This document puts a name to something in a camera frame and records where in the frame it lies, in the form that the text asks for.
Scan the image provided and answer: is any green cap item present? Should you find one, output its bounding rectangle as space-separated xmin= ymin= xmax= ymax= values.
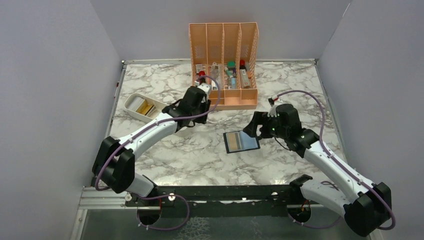
xmin=227 ymin=61 xmax=236 ymax=69

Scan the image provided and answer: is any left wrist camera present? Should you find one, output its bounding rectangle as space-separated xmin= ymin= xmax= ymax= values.
xmin=197 ymin=83 xmax=212 ymax=99

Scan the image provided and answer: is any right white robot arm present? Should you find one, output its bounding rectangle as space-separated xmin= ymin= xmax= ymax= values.
xmin=243 ymin=104 xmax=392 ymax=237

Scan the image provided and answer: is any grey stapler box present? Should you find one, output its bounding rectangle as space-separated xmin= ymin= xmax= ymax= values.
xmin=239 ymin=69 xmax=251 ymax=89

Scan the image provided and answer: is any orange desk organizer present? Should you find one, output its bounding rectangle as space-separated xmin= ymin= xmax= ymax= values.
xmin=188 ymin=22 xmax=259 ymax=110

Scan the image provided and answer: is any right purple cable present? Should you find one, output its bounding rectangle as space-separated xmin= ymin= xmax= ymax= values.
xmin=269 ymin=90 xmax=397 ymax=231

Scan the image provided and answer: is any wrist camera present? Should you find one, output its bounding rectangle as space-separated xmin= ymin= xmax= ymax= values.
xmin=197 ymin=83 xmax=212 ymax=99
xmin=267 ymin=104 xmax=278 ymax=118

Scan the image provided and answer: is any black leather card holder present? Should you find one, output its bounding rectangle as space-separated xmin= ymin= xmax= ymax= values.
xmin=223 ymin=130 xmax=261 ymax=154

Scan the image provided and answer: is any red cap bottle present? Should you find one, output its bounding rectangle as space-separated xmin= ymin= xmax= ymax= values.
xmin=239 ymin=59 xmax=247 ymax=70

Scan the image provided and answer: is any gold credit card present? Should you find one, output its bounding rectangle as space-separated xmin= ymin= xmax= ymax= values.
xmin=227 ymin=131 xmax=242 ymax=152

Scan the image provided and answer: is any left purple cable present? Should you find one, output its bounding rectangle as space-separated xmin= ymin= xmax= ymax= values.
xmin=94 ymin=75 xmax=222 ymax=232

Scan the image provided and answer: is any red ball item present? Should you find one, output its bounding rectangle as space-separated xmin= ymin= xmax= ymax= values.
xmin=198 ymin=70 xmax=206 ymax=77

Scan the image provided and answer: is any purple cable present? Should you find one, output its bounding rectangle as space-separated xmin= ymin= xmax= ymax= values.
xmin=269 ymin=90 xmax=397 ymax=231
xmin=94 ymin=75 xmax=222 ymax=232

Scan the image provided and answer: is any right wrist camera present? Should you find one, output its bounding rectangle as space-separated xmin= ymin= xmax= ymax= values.
xmin=267 ymin=104 xmax=278 ymax=118

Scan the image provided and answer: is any white plastic tray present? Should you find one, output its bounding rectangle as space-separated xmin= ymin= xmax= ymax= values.
xmin=124 ymin=93 xmax=167 ymax=123

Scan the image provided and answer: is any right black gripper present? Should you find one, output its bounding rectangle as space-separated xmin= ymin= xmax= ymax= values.
xmin=243 ymin=110 xmax=289 ymax=140

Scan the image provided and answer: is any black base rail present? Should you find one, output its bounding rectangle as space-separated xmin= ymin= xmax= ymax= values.
xmin=125 ymin=184 xmax=312 ymax=223

